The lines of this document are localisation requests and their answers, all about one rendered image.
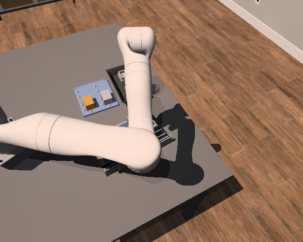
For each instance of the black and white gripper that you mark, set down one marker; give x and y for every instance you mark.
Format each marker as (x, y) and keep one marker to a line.
(155, 89)

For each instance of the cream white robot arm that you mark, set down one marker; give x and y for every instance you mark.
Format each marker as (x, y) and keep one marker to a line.
(136, 146)

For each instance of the yellow block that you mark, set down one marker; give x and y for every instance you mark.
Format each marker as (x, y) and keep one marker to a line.
(88, 102)

